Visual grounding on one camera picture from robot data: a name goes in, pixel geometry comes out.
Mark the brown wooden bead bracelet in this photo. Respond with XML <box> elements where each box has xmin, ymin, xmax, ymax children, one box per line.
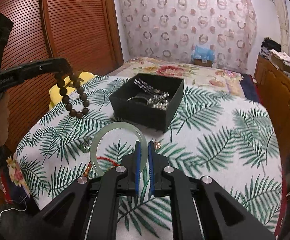
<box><xmin>54</xmin><ymin>71</ymin><xmax>91</xmax><ymax>119</ymax></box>

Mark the silver chain jewelry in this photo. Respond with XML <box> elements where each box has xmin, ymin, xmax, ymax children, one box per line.
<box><xmin>79</xmin><ymin>137</ymin><xmax>92</xmax><ymax>153</ymax></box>

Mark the pale green jade bangle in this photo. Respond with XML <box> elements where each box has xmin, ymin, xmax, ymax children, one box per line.
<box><xmin>90</xmin><ymin>122</ymin><xmax>148</xmax><ymax>177</ymax></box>

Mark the black square jewelry box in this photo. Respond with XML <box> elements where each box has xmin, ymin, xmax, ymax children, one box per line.
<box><xmin>110</xmin><ymin>74</ymin><xmax>185</xmax><ymax>132</ymax></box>

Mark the yellow plush pillow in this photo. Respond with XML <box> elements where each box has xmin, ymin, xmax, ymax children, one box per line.
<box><xmin>48</xmin><ymin>72</ymin><xmax>96</xmax><ymax>111</ymax></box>

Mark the brown louvered wardrobe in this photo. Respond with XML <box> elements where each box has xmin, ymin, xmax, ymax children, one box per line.
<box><xmin>0</xmin><ymin>0</ymin><xmax>123</xmax><ymax>151</ymax></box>

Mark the palm leaf print blanket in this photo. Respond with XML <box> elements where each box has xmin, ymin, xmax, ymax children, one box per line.
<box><xmin>14</xmin><ymin>76</ymin><xmax>282</xmax><ymax>231</ymax></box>

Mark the small gold earring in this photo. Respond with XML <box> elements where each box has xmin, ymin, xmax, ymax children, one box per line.
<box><xmin>154</xmin><ymin>140</ymin><xmax>161</xmax><ymax>150</ymax></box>

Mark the circle-patterned sheer curtain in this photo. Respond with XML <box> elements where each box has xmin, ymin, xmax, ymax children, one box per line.
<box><xmin>119</xmin><ymin>0</ymin><xmax>257</xmax><ymax>73</ymax></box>

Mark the wooden side cabinet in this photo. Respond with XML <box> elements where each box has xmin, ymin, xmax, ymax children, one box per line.
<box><xmin>254</xmin><ymin>55</ymin><xmax>290</xmax><ymax>158</ymax></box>

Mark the floral bed sheet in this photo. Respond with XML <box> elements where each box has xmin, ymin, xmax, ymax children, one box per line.
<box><xmin>108</xmin><ymin>57</ymin><xmax>260</xmax><ymax>103</ymax></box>

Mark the clutter on cabinet top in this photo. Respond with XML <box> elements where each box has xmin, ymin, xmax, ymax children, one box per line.
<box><xmin>260</xmin><ymin>37</ymin><xmax>290</xmax><ymax>75</ymax></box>

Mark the red cord bracelet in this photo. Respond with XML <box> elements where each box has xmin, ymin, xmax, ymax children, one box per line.
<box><xmin>83</xmin><ymin>155</ymin><xmax>122</xmax><ymax>178</ymax></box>

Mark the white cable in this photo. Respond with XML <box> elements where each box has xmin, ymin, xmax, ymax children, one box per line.
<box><xmin>0</xmin><ymin>194</ymin><xmax>28</xmax><ymax>227</ymax></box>

